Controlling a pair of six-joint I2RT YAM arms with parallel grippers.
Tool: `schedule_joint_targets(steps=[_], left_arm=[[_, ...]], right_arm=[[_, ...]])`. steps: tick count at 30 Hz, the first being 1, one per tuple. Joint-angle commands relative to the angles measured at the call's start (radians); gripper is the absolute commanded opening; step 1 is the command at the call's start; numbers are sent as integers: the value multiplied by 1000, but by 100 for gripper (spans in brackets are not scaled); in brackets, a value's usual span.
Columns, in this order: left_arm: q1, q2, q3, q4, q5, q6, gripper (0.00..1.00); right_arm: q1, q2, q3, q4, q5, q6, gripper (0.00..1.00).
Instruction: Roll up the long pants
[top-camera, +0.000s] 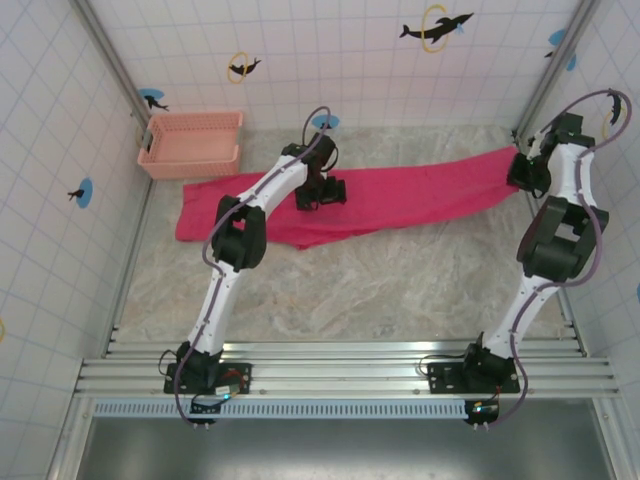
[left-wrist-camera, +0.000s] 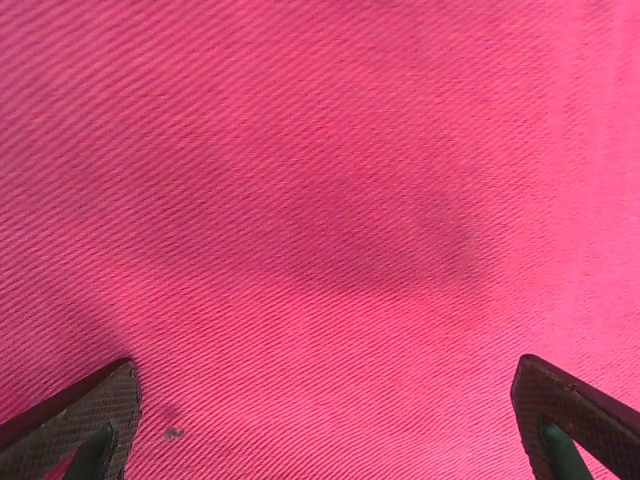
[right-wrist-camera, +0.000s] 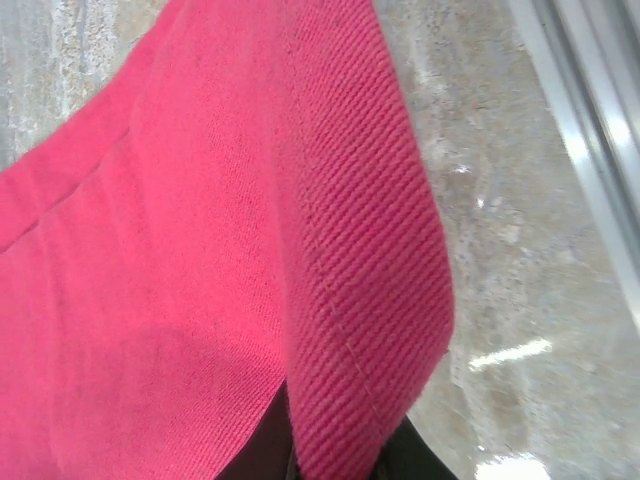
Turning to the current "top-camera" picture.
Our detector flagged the pink long pants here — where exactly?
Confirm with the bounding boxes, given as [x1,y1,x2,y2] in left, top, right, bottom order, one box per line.
[173,146,521,252]

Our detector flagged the pink plastic basket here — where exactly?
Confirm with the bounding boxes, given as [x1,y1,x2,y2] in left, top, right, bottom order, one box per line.
[137,110,245,182]

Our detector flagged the blue patch corner sticker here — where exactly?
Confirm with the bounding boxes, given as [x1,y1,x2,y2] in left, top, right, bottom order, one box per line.
[543,27,578,72]

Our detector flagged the dolphin on blue oval sticker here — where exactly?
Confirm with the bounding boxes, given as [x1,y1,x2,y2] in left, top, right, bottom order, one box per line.
[136,87,171,113]

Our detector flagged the dolphin on blue circle sticker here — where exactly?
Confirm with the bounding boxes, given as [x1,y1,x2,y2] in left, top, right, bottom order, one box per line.
[66,177,95,209]

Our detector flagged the grey steel panel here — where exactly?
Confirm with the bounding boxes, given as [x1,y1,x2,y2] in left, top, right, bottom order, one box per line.
[47,398,640,480]

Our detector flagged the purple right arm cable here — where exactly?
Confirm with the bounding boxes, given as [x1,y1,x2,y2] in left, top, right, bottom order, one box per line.
[487,88,630,430]

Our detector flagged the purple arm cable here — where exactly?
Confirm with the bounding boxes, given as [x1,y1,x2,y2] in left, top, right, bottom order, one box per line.
[487,88,630,430]
[172,105,333,429]

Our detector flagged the upright dolphin yellow ring sticker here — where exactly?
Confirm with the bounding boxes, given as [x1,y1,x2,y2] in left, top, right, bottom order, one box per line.
[601,94,629,143]

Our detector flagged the aluminium corner post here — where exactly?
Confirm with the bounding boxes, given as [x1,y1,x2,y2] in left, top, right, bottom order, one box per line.
[68,0,154,357]
[510,0,602,357]

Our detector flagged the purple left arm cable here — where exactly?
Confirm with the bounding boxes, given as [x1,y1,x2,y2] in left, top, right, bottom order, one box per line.
[172,105,333,429]

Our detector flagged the small dolphin yellow ring sticker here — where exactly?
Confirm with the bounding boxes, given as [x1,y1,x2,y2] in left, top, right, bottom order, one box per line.
[227,50,263,84]

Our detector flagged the large dolphin yellow ring sticker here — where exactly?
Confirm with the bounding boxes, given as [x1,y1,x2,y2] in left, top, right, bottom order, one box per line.
[398,4,475,54]

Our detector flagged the aluminium rail frame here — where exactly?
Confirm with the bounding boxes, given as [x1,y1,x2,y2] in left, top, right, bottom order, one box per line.
[73,339,622,401]

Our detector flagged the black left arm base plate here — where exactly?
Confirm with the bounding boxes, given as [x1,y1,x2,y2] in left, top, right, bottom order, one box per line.
[164,360,254,397]

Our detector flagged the white slotted cable duct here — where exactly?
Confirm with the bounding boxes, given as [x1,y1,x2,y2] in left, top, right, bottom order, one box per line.
[92,399,474,420]

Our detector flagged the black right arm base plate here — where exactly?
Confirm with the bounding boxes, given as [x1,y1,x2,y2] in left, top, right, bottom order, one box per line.
[427,359,522,396]

